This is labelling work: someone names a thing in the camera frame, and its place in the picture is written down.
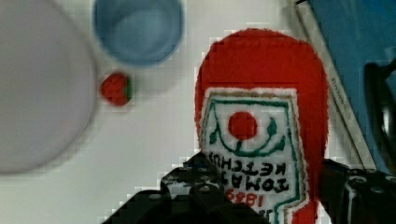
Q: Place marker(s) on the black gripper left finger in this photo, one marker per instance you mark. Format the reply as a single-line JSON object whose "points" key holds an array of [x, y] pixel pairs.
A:
{"points": [[189, 194]]}

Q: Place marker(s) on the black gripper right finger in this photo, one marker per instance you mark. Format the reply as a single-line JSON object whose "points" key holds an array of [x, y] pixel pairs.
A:
{"points": [[357, 196]]}

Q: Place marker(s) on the small red plush strawberry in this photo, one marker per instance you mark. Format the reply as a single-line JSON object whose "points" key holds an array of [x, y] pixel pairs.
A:
{"points": [[117, 89]]}

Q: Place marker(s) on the blue bowl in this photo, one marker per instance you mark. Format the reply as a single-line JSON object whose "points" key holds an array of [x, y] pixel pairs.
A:
{"points": [[139, 32]]}

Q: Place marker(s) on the red plush ketchup bottle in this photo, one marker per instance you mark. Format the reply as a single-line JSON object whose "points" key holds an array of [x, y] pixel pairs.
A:
{"points": [[261, 113]]}

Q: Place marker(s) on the lilac round plate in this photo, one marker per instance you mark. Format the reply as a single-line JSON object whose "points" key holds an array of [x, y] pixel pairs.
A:
{"points": [[47, 84]]}

